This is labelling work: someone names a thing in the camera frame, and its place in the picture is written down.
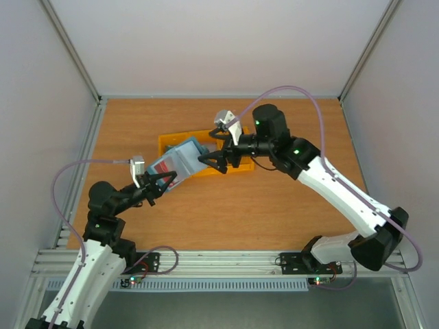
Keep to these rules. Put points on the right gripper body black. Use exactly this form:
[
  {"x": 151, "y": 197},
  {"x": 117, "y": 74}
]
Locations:
[{"x": 226, "y": 154}]

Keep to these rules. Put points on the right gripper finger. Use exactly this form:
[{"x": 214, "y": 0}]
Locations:
[
  {"x": 217, "y": 133},
  {"x": 215, "y": 160}
]

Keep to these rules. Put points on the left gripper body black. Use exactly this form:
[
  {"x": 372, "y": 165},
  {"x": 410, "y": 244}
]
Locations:
[{"x": 147, "y": 188}]

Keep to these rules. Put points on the red card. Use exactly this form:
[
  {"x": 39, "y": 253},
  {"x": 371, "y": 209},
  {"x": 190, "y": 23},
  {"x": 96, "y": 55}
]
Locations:
[{"x": 163, "y": 167}]

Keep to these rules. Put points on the blue leather card holder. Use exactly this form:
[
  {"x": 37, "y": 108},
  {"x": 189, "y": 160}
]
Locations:
[{"x": 185, "y": 159}]

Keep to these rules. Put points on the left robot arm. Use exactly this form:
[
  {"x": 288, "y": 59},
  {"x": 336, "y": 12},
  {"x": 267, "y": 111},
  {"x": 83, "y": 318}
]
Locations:
[{"x": 104, "y": 255}]

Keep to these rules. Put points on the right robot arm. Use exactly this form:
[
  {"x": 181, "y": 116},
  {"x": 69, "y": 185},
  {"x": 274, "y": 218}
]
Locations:
[{"x": 377, "y": 227}]

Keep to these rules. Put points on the yellow bin left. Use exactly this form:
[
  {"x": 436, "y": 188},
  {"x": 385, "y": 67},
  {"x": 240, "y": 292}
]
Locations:
[{"x": 170, "y": 140}]

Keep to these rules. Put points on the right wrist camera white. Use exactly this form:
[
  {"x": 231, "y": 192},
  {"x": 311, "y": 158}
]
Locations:
[{"x": 226, "y": 121}]

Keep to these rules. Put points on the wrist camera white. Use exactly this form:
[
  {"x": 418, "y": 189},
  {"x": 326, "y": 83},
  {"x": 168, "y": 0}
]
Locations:
[
  {"x": 137, "y": 168},
  {"x": 226, "y": 121}
]

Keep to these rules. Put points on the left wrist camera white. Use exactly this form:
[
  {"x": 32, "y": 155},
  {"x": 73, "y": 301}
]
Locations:
[{"x": 137, "y": 168}]

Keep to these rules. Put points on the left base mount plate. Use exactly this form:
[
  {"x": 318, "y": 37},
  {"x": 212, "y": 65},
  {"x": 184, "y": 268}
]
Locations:
[{"x": 149, "y": 264}]

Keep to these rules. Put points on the base mount plate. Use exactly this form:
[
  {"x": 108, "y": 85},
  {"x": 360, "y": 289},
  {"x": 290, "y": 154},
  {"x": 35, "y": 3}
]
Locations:
[
  {"x": 149, "y": 264},
  {"x": 294, "y": 263}
]

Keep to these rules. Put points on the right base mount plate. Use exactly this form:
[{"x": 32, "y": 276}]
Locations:
[{"x": 294, "y": 263}]

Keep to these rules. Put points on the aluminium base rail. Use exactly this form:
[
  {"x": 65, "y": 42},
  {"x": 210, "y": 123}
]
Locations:
[{"x": 210, "y": 264}]

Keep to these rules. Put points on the slotted cable duct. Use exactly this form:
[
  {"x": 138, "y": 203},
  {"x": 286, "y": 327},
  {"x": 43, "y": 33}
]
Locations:
[{"x": 183, "y": 285}]

